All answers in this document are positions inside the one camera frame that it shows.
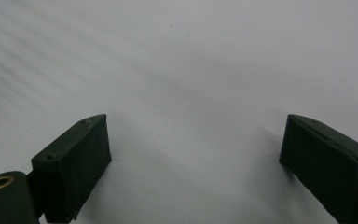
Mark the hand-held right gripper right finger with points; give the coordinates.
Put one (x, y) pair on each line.
(326, 168)

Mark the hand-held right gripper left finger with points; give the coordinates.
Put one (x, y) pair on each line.
(71, 168)

